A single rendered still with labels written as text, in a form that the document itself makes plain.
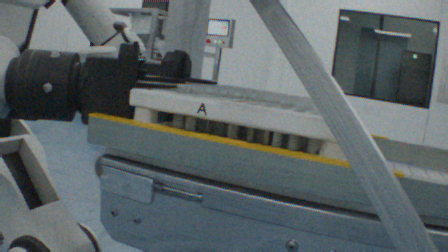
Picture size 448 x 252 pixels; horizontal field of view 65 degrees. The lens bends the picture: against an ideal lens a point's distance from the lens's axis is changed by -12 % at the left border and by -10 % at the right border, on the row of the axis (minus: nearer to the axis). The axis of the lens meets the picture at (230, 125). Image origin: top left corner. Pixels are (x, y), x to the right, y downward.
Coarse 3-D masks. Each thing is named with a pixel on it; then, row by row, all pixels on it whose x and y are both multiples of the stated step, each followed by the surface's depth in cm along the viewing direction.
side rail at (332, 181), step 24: (96, 120) 43; (120, 144) 42; (144, 144) 41; (168, 144) 40; (192, 144) 39; (216, 144) 38; (216, 168) 38; (240, 168) 37; (264, 168) 37; (288, 168) 36; (312, 168) 35; (336, 168) 34; (312, 192) 35; (336, 192) 34; (360, 192) 34; (408, 192) 32; (432, 192) 31; (432, 216) 32
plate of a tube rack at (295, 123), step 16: (144, 96) 43; (160, 96) 42; (176, 96) 41; (192, 96) 42; (176, 112) 41; (192, 112) 41; (208, 112) 40; (224, 112) 40; (240, 112) 39; (256, 112) 38; (272, 112) 38; (288, 112) 39; (304, 112) 41; (256, 128) 39; (272, 128) 38; (288, 128) 37; (304, 128) 37; (320, 128) 36
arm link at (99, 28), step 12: (72, 0) 89; (84, 0) 89; (96, 0) 91; (72, 12) 90; (84, 12) 90; (96, 12) 91; (108, 12) 93; (84, 24) 91; (96, 24) 91; (108, 24) 92; (120, 24) 93; (96, 36) 92; (108, 36) 92; (132, 36) 91; (144, 48) 95
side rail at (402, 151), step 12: (384, 144) 58; (396, 144) 57; (408, 144) 57; (420, 144) 56; (384, 156) 58; (396, 156) 57; (408, 156) 57; (420, 156) 56; (432, 156) 55; (444, 156) 55; (444, 168) 55
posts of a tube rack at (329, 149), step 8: (136, 112) 44; (144, 112) 43; (152, 112) 44; (136, 120) 44; (144, 120) 43; (152, 120) 44; (328, 144) 37; (336, 144) 36; (320, 152) 38; (328, 152) 37; (336, 152) 36; (344, 160) 37
